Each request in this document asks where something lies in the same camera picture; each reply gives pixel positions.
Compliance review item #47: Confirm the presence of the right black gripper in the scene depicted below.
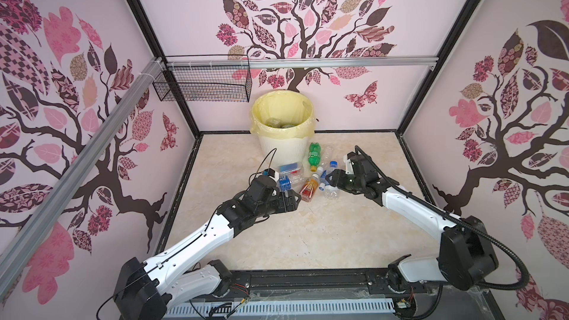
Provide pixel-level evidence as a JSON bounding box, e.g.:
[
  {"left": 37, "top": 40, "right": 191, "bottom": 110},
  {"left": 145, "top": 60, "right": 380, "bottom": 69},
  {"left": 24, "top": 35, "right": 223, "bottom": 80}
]
[{"left": 324, "top": 169, "right": 364, "bottom": 193}]

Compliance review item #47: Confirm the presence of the clear bottle blue label white cap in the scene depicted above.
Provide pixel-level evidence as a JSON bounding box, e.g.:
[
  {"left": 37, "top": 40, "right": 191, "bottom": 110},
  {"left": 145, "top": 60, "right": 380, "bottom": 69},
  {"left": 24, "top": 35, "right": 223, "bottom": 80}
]
[{"left": 279, "top": 175, "right": 292, "bottom": 191}]

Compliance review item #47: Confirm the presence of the red yellow label bottle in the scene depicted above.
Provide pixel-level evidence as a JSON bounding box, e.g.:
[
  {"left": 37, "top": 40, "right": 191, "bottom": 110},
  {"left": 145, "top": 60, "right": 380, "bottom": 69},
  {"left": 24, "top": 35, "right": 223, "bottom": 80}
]
[{"left": 300, "top": 173, "right": 320, "bottom": 202}]

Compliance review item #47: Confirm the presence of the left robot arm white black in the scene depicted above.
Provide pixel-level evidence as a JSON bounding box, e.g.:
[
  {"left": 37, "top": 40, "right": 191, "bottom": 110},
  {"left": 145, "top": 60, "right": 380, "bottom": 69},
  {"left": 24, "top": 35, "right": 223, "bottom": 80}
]
[{"left": 112, "top": 175, "right": 302, "bottom": 319}]

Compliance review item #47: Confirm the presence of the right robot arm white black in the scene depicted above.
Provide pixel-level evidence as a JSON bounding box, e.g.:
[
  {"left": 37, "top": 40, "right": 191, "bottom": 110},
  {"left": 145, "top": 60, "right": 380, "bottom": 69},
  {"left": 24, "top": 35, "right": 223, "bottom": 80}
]
[{"left": 325, "top": 152, "right": 499, "bottom": 290}]

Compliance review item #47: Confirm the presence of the green bottle near bin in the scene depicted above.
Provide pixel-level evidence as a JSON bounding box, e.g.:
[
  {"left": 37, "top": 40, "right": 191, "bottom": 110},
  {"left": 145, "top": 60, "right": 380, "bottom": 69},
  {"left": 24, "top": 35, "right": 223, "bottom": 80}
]
[{"left": 308, "top": 142, "right": 322, "bottom": 172}]

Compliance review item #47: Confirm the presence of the white ribbed trash bin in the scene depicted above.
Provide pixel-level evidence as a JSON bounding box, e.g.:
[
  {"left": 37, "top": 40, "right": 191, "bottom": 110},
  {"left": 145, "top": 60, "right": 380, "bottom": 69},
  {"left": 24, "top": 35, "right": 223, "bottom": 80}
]
[{"left": 259, "top": 136, "right": 309, "bottom": 167}]

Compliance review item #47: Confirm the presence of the yellow plastic bin liner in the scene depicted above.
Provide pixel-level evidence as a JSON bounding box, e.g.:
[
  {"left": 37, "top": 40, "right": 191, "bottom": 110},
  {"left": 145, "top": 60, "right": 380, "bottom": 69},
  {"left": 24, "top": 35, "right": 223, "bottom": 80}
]
[{"left": 250, "top": 90, "right": 317, "bottom": 139}]

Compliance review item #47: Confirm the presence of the Pocari blue label bottle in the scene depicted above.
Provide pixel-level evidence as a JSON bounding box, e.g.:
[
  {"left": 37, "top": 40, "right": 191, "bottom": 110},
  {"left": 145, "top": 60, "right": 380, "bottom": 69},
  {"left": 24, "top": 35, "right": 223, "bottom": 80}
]
[{"left": 319, "top": 170, "right": 328, "bottom": 191}]

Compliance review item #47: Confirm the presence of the clear unlabelled crumpled bottle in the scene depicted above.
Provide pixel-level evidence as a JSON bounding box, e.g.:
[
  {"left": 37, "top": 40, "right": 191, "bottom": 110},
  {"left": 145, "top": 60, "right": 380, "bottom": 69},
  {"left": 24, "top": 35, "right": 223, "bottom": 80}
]
[{"left": 320, "top": 145, "right": 334, "bottom": 167}]

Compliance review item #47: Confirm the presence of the bottle blue red label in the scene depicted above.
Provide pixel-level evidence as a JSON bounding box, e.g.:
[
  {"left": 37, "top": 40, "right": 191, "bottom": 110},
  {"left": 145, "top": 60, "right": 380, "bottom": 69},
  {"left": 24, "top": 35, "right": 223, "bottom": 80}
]
[{"left": 278, "top": 162, "right": 305, "bottom": 184}]

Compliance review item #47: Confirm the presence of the white slotted cable duct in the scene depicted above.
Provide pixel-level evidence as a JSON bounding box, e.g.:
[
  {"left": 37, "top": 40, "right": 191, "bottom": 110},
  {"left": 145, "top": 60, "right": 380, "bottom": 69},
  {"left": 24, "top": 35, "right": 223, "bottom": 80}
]
[{"left": 164, "top": 299, "right": 395, "bottom": 319}]

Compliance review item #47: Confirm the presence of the aluminium rail back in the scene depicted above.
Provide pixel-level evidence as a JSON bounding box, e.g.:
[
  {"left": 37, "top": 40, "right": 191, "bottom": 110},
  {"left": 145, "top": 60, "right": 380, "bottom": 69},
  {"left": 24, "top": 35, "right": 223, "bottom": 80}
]
[{"left": 167, "top": 56, "right": 439, "bottom": 69}]

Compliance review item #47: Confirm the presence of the aluminium rail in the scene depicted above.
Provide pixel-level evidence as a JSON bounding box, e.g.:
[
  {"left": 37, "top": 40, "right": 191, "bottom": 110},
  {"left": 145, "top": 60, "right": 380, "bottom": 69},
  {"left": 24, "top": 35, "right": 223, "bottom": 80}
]
[
  {"left": 167, "top": 56, "right": 439, "bottom": 69},
  {"left": 1, "top": 57, "right": 164, "bottom": 296}
]

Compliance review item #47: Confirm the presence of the black wire mesh basket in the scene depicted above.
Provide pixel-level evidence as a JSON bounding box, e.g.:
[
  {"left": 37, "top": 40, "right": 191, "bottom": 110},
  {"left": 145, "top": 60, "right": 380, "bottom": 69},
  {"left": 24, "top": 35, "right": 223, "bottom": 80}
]
[{"left": 153, "top": 53, "right": 253, "bottom": 103}]

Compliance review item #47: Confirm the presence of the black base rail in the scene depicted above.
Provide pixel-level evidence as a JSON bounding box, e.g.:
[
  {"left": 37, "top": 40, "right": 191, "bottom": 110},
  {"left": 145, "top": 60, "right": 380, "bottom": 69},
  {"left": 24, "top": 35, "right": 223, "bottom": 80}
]
[{"left": 119, "top": 266, "right": 505, "bottom": 320}]

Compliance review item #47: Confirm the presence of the black corrugated cable conduit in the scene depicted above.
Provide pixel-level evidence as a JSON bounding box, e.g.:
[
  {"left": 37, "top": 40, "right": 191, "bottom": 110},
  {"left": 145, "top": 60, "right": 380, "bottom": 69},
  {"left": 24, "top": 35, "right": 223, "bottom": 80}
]
[{"left": 354, "top": 145, "right": 530, "bottom": 292}]

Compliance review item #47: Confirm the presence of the aluminium rail left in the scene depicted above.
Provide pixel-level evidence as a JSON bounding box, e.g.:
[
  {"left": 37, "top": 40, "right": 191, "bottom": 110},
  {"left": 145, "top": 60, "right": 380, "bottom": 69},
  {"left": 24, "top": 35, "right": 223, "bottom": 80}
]
[{"left": 1, "top": 57, "right": 164, "bottom": 296}]

